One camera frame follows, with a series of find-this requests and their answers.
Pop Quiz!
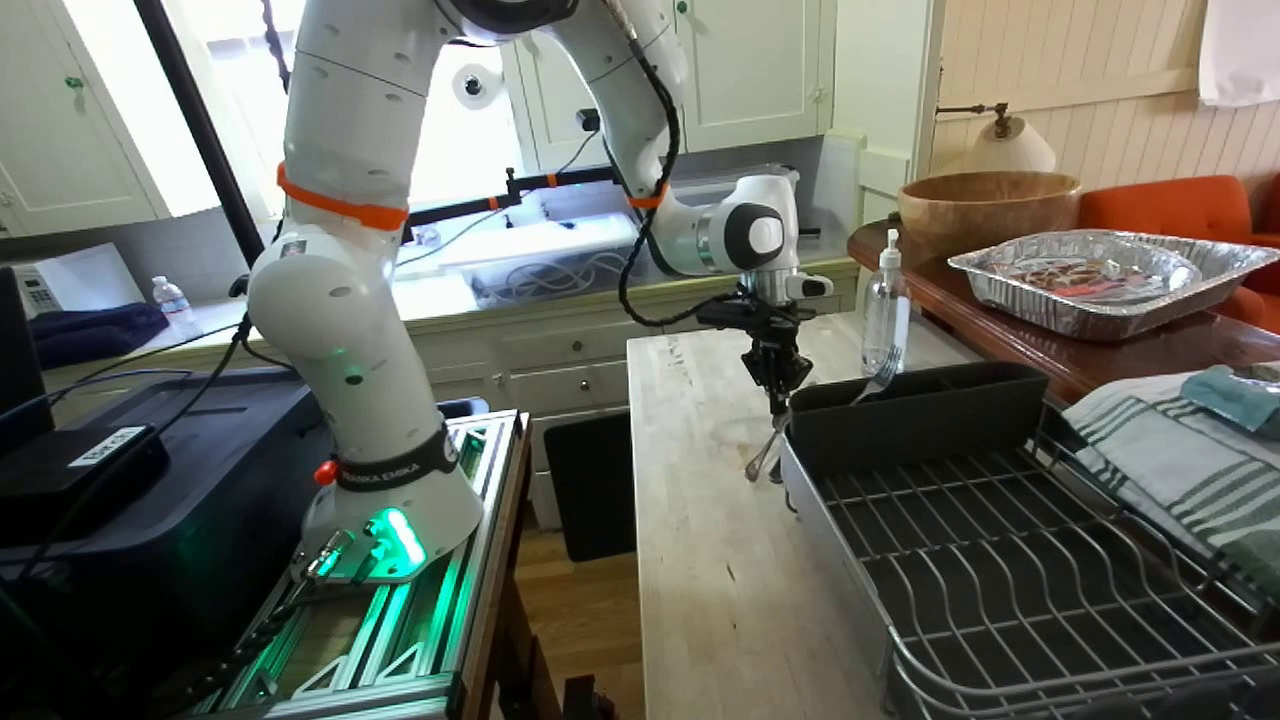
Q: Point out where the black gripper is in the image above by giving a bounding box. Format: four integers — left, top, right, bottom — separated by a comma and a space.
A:
738, 290, 818, 426

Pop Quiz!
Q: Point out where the green lit robot base platform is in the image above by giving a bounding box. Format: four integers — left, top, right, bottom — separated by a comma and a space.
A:
197, 402, 529, 720

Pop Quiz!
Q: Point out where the silver fork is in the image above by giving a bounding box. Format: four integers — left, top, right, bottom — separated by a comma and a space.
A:
849, 369, 896, 410

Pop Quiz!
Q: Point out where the dark grey cutlery caddy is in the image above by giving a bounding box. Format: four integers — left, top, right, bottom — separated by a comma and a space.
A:
779, 359, 1052, 478

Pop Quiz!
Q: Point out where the clear plastic storage bin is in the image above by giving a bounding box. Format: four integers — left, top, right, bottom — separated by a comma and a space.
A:
455, 181, 752, 306

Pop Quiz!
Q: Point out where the large wooden bowl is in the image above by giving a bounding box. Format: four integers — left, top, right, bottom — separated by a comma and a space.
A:
892, 168, 1084, 273

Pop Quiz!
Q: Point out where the dark brown wooden table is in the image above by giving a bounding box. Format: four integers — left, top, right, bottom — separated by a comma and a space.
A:
843, 217, 1280, 409

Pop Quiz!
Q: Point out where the brass table lamp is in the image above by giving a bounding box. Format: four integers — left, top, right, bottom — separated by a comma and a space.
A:
928, 101, 1065, 181

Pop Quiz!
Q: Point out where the aluminium foil tray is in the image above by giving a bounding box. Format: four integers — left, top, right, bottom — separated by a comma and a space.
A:
946, 224, 1280, 348

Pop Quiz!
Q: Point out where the green striped dish towel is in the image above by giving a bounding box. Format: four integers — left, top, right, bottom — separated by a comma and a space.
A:
1059, 369, 1280, 607

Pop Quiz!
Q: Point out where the orange sofa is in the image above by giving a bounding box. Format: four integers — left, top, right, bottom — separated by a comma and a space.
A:
1069, 168, 1280, 335

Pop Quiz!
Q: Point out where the white paper roll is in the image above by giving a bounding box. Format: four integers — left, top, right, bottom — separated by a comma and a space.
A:
447, 58, 509, 114

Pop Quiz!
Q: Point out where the light blue packet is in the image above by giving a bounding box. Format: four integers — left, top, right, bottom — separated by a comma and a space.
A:
1175, 359, 1280, 438

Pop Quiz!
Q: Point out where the white hanging cloth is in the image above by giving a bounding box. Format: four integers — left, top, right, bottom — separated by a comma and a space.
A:
1194, 0, 1280, 113

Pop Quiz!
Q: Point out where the small water bottle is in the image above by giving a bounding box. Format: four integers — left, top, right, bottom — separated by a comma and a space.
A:
146, 273, 194, 326

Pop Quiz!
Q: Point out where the black controller box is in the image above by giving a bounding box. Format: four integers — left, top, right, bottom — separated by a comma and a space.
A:
0, 369, 342, 697

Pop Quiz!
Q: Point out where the black slanted pole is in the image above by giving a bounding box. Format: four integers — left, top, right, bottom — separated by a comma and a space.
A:
128, 0, 264, 254

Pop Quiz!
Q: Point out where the dark blue cloth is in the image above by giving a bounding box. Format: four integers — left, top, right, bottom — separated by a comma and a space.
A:
24, 298, 171, 373

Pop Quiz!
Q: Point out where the black flat device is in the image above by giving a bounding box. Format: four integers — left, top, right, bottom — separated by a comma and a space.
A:
0, 421, 171, 548

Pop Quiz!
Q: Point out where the black monitor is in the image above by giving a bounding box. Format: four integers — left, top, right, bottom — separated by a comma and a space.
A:
0, 259, 62, 459

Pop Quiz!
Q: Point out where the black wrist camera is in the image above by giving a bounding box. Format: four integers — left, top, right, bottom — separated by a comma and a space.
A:
692, 290, 752, 335

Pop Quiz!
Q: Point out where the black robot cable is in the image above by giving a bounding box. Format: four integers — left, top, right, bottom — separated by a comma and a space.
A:
572, 0, 752, 335

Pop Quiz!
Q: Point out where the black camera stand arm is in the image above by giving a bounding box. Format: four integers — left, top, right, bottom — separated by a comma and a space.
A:
396, 126, 642, 232

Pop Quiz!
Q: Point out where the wire dish drying rack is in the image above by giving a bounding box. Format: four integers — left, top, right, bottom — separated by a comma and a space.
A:
760, 397, 1280, 720

